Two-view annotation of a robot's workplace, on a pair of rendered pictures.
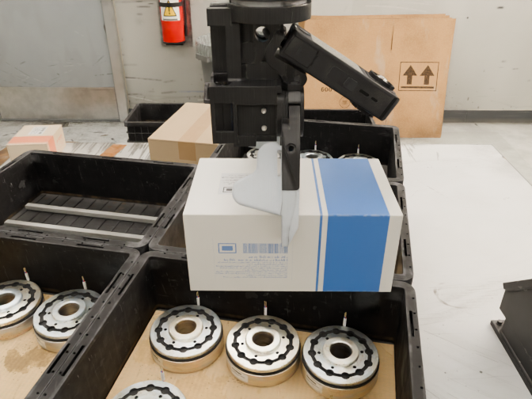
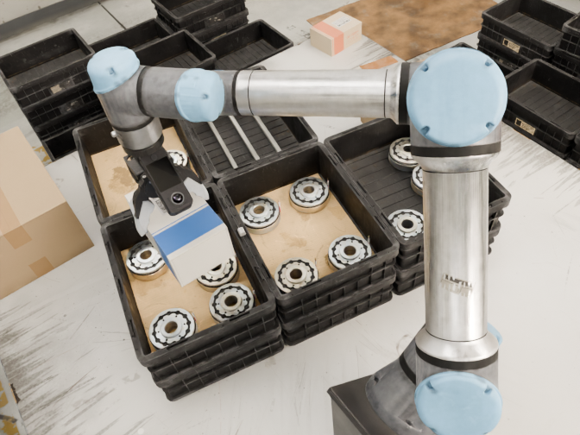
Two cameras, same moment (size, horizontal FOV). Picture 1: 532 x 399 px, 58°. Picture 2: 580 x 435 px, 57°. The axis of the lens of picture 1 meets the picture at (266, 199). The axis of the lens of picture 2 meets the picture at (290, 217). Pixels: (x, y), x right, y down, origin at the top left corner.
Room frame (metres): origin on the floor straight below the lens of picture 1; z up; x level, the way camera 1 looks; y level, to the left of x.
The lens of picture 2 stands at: (0.28, -0.72, 1.89)
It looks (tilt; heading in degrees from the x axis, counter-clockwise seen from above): 50 degrees down; 60
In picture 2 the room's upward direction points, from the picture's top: 8 degrees counter-clockwise
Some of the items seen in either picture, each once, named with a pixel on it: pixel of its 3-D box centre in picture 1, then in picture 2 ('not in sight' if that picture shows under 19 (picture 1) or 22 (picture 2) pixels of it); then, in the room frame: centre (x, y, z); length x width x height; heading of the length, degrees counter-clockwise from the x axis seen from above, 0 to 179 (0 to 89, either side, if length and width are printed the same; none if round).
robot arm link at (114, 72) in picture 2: not in sight; (123, 88); (0.43, 0.00, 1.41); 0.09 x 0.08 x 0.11; 130
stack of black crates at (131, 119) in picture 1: (171, 142); (526, 49); (2.44, 0.52, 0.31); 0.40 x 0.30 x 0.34; 89
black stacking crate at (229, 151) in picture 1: (308, 168); (409, 184); (1.00, -0.10, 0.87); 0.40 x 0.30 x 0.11; 79
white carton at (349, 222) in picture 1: (289, 221); (179, 224); (0.43, -0.02, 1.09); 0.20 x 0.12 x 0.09; 89
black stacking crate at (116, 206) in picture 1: (82, 218); (244, 132); (0.79, 0.35, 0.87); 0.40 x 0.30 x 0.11; 79
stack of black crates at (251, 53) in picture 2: not in sight; (248, 76); (1.30, 1.28, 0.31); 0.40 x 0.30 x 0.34; 179
